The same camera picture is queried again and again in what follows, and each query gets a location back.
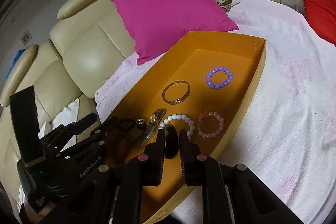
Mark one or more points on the magenta pillow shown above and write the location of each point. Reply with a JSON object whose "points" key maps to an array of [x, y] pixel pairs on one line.
{"points": [[156, 25]]}

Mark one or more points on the person's left hand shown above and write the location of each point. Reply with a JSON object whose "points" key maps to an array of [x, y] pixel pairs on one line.
{"points": [[28, 215]]}

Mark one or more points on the white pink lace bedspread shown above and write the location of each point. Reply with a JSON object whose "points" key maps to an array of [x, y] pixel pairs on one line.
{"points": [[287, 136]]}

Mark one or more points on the wall socket plate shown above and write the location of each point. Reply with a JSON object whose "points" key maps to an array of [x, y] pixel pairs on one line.
{"points": [[26, 37]]}

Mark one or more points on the orange cardboard box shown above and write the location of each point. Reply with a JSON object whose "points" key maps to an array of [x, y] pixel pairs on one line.
{"points": [[204, 72]]}

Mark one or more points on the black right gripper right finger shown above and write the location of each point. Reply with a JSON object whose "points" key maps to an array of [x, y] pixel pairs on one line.
{"points": [[197, 168]]}

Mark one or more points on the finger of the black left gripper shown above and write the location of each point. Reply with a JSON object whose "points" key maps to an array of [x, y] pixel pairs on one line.
{"points": [[62, 134]]}

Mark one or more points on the red pillow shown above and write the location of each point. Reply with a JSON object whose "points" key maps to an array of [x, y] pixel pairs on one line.
{"points": [[320, 14]]}

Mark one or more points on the gold wrist watch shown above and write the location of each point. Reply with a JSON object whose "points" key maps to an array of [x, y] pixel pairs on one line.
{"points": [[152, 127]]}

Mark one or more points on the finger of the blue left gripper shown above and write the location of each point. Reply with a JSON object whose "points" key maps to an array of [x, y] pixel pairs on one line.
{"points": [[91, 144]]}

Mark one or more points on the small beige cloth pouch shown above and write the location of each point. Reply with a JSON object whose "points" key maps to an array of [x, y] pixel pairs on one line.
{"points": [[227, 5]]}

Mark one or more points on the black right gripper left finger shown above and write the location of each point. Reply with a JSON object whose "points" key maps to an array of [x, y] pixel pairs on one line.
{"points": [[147, 168]]}

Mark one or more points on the blue cloth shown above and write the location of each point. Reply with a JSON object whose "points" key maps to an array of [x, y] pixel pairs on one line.
{"points": [[16, 58]]}

